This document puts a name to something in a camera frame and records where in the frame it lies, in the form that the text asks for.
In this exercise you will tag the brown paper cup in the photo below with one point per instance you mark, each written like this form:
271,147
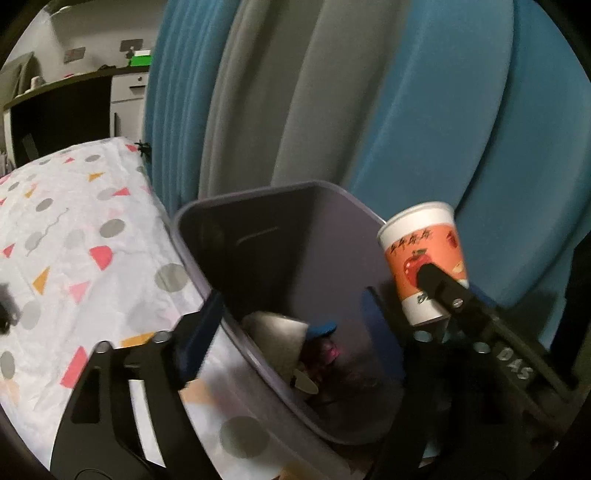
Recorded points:
277,337

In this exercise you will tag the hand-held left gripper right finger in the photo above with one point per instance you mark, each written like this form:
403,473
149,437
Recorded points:
375,310

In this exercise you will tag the black binder clip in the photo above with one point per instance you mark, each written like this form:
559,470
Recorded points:
143,149

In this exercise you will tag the green box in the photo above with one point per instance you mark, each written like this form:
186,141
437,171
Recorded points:
141,58

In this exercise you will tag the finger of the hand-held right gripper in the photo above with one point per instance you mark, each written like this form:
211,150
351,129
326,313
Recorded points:
461,300

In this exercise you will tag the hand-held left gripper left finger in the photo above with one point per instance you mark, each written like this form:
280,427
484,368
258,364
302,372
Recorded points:
194,350

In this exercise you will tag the dark desk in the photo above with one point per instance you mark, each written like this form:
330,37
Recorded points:
60,115

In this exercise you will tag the wall socket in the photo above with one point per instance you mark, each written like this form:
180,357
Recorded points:
131,45
75,54

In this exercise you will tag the orange apple print paper cup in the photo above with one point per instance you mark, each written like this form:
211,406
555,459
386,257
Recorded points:
406,240

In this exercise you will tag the white drawer cabinet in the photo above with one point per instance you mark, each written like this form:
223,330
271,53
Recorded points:
129,87

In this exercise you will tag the blue foam net sleeve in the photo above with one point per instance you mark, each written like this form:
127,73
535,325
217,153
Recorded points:
321,330

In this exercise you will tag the blue and grey curtain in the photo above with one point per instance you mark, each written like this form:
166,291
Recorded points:
323,92

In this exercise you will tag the pink plastic bag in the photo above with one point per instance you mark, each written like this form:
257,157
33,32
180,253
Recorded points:
330,353

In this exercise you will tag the grey plastic bin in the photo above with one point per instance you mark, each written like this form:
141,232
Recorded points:
286,249

